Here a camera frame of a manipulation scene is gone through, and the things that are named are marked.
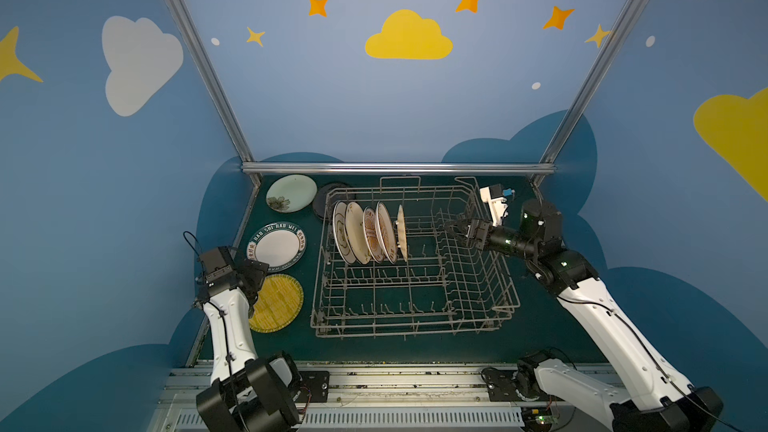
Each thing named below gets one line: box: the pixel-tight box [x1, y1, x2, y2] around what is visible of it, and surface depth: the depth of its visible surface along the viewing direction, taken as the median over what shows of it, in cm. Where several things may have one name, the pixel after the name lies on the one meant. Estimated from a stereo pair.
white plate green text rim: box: [246, 222, 307, 272], surface depth 103 cm
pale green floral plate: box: [266, 174, 318, 214], surface depth 117 cm
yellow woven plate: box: [249, 273, 304, 333], surface depth 89 cm
